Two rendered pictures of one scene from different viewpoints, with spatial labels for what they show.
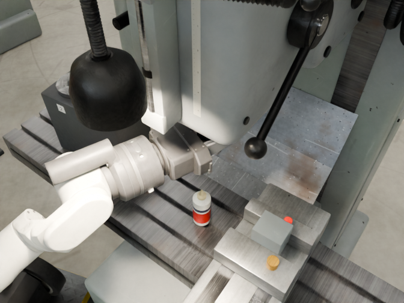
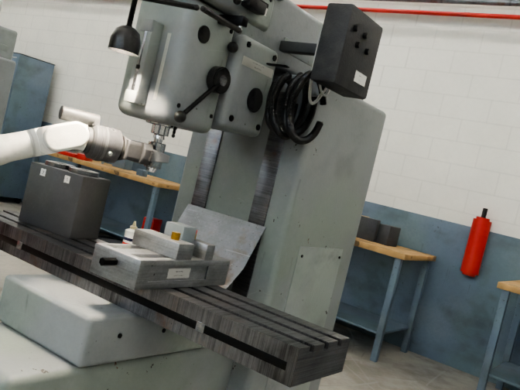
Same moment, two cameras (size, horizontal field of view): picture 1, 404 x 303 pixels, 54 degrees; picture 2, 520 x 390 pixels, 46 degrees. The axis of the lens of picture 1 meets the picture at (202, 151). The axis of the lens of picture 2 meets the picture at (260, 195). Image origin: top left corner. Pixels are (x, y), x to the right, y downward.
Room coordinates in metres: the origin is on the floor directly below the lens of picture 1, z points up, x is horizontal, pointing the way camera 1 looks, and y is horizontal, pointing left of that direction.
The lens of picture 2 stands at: (-1.17, -0.23, 1.25)
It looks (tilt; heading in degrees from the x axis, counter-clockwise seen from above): 2 degrees down; 357
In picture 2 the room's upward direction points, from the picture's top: 14 degrees clockwise
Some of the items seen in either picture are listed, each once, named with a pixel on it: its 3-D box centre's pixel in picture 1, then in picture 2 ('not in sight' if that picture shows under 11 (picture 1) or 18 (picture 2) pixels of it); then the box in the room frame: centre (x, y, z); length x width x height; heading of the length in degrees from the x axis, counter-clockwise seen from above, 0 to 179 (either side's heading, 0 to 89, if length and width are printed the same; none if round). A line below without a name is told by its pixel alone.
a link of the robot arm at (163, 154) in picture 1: (162, 156); (122, 148); (0.43, 0.07, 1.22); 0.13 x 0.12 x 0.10; 31
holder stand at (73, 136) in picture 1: (100, 120); (65, 198); (0.72, 0.25, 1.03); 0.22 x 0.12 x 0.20; 60
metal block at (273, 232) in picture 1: (270, 235); (179, 235); (0.39, -0.13, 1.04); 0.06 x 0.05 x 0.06; 55
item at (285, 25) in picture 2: not in sight; (289, 50); (0.88, -0.31, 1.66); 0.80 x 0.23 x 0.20; 143
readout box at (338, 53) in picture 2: not in sight; (349, 53); (0.52, -0.46, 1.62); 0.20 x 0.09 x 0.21; 143
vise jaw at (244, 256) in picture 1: (255, 263); (162, 244); (0.34, -0.10, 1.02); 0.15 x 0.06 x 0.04; 55
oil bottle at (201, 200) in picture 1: (201, 205); (130, 241); (0.50, 0.00, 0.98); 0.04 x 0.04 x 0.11
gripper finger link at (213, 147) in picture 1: (218, 146); (159, 157); (0.45, -0.03, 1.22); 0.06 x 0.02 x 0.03; 121
